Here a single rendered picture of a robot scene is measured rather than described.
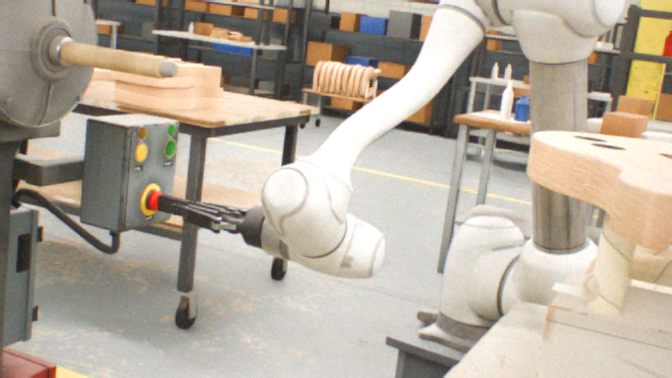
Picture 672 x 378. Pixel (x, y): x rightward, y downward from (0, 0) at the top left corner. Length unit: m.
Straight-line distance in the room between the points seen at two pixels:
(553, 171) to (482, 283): 0.95
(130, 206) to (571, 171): 0.96
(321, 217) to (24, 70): 0.50
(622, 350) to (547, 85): 0.76
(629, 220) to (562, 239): 0.98
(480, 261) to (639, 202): 1.13
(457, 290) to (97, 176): 0.77
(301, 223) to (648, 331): 0.58
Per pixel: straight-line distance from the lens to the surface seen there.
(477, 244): 1.83
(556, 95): 1.58
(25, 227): 1.74
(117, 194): 1.62
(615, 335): 0.90
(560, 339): 0.91
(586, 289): 0.90
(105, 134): 1.62
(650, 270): 1.05
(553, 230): 1.68
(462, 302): 1.86
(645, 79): 7.94
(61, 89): 1.46
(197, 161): 3.54
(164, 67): 1.28
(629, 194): 0.72
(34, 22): 1.40
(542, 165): 0.91
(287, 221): 1.29
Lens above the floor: 1.36
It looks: 11 degrees down
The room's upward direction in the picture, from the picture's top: 7 degrees clockwise
